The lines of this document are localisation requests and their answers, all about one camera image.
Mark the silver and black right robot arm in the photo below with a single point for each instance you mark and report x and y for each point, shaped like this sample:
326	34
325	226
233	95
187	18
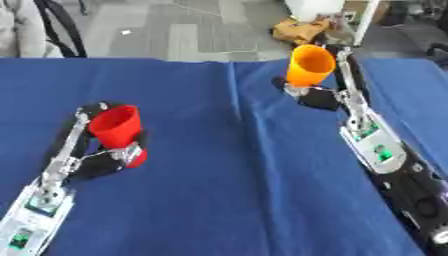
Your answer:
385	156

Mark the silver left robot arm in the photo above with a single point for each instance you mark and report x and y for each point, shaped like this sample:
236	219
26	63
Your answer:
36	213

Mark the black chair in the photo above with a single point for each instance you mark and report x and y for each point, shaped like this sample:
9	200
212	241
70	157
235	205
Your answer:
64	30

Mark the red plastic cup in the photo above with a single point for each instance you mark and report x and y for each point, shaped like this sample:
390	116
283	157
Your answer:
116	126

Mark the grey cloth on chair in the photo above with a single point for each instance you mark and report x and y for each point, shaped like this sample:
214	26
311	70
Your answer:
22	30

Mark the orange plastic cup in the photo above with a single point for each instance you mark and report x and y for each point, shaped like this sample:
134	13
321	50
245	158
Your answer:
310	65

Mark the small white paper scrap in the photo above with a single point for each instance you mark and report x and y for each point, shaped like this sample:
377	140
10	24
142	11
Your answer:
125	32

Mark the brown bag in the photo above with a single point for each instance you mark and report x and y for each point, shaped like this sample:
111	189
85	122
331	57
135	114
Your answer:
298	30

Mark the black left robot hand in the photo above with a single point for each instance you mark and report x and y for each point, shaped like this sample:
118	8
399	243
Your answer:
99	164

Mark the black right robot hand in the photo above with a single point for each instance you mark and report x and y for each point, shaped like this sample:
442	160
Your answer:
319	98

